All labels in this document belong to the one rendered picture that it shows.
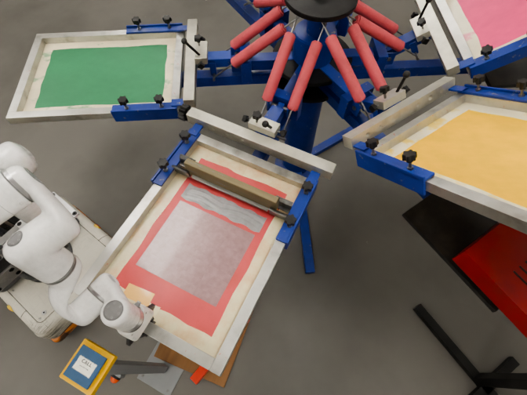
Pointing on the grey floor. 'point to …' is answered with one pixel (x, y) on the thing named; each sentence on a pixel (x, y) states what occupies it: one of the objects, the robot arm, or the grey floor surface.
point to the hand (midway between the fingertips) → (146, 326)
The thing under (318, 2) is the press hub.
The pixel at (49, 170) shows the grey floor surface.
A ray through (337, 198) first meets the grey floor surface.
